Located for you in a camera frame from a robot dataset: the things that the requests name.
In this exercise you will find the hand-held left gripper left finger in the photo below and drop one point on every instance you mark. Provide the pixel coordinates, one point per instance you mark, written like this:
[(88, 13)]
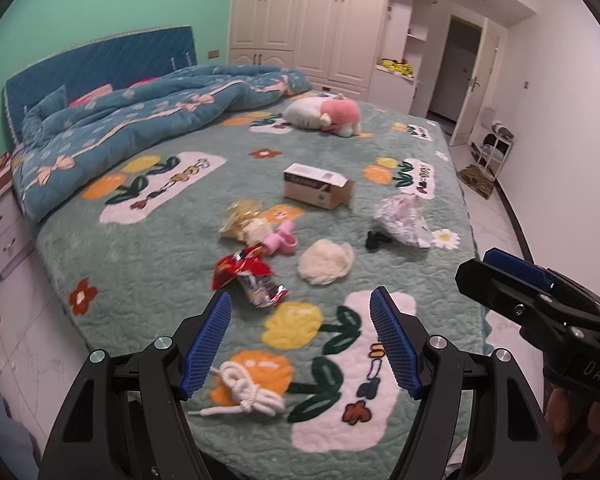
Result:
[(207, 345)]

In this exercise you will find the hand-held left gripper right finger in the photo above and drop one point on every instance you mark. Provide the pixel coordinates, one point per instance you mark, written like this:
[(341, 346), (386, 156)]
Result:
[(395, 345)]

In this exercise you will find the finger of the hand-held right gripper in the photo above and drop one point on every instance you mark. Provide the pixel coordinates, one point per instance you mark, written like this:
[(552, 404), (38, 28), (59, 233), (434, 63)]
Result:
[(517, 265), (490, 285)]

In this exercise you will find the clear printed plastic bag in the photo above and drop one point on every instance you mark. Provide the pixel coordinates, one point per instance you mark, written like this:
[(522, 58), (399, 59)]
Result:
[(405, 220)]

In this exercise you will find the pale yellow paper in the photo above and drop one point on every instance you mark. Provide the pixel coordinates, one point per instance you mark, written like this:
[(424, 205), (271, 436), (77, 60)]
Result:
[(326, 261)]

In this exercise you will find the person's right hand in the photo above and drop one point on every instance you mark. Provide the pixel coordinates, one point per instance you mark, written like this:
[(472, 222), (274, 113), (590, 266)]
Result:
[(556, 420)]

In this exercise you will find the silver foil wrapper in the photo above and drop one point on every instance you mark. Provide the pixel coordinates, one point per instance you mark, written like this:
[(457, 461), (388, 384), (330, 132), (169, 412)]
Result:
[(262, 291)]

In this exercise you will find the red snack packet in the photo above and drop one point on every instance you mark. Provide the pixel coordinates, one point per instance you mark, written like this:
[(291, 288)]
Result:
[(240, 265)]

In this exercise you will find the brown doormat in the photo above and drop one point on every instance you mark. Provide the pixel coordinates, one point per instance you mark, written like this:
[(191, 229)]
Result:
[(476, 181)]

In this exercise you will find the small black item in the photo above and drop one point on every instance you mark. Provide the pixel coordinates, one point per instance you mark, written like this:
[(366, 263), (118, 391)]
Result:
[(376, 241)]

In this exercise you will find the green floral bed blanket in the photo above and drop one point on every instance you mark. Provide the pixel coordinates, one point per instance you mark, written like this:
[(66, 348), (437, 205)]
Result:
[(180, 240)]

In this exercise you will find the white shoe rack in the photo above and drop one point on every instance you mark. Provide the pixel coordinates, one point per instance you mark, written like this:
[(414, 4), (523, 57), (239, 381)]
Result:
[(495, 147)]

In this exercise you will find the gold snack wrapper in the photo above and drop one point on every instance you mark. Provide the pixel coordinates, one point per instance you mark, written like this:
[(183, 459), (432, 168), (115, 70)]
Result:
[(242, 222)]

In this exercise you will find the pink plastic item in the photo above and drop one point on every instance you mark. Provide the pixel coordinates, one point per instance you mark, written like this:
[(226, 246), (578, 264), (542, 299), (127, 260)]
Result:
[(282, 240)]

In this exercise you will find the small cardboard box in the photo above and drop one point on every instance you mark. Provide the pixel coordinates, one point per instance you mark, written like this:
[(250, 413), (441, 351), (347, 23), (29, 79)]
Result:
[(315, 187)]

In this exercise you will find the white door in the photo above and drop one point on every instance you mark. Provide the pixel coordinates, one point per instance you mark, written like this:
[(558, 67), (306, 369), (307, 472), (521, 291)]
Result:
[(472, 85)]

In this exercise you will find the blue grey cloth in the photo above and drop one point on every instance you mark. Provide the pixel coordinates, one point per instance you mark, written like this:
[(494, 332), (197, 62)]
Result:
[(2, 425)]

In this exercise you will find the yellow item on shelf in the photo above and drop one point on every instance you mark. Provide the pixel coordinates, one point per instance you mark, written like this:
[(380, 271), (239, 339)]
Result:
[(397, 66)]

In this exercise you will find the white nightstand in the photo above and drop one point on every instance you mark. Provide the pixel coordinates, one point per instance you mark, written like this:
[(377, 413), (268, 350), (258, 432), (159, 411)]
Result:
[(2, 230)]

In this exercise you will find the blue floral quilt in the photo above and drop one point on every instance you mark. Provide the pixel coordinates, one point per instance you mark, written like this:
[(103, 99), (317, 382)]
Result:
[(130, 120)]

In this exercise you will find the pink and white plush toy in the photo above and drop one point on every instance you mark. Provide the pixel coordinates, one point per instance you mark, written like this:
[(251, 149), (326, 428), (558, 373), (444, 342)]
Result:
[(325, 112)]

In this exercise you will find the white open shelf unit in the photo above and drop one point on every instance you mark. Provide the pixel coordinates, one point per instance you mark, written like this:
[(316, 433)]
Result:
[(410, 25)]

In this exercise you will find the red box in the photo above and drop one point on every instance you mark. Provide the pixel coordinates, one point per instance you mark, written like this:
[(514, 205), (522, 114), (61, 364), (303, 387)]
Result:
[(1, 166)]

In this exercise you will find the pink pillow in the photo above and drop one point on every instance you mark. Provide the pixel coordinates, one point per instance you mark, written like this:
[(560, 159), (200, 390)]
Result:
[(90, 96)]

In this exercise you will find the blue pillow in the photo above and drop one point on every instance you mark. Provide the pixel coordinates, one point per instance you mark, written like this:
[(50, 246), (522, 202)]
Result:
[(47, 105)]

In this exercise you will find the blue quilted headboard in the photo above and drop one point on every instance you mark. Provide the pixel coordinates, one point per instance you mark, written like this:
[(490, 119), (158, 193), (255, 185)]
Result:
[(100, 57)]

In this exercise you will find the cream wardrobe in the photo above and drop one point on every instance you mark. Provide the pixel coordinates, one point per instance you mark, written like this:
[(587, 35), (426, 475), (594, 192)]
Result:
[(305, 15)]

